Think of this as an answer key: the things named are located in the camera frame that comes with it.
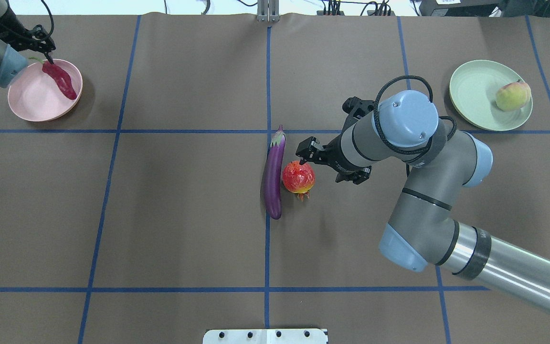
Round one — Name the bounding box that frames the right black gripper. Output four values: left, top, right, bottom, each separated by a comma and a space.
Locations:
296, 97, 375, 185

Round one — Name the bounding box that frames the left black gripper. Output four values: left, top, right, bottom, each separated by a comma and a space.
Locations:
15, 25, 56, 65

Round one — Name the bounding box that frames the red chili pepper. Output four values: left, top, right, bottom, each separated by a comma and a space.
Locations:
29, 57, 78, 100

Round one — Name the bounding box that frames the yellow pink peach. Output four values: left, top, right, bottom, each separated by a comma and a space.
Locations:
495, 80, 532, 112

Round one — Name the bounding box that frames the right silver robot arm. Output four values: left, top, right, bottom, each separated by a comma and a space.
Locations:
296, 91, 550, 314

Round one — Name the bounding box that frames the red orange pomegranate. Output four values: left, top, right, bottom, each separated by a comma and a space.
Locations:
282, 161, 315, 201

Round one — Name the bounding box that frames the purple eggplant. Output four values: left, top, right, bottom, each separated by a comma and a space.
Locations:
262, 125, 286, 220

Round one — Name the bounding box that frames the pink plate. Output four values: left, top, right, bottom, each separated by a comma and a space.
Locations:
7, 59, 84, 122

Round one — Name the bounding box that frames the green plate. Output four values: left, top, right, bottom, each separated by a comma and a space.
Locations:
449, 60, 533, 131

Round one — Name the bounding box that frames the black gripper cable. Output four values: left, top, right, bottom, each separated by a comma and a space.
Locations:
373, 75, 458, 177

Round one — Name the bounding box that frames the aluminium frame post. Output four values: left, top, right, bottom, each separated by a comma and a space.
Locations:
257, 0, 281, 22

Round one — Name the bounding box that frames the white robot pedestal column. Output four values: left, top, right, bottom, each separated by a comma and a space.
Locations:
202, 328, 329, 344

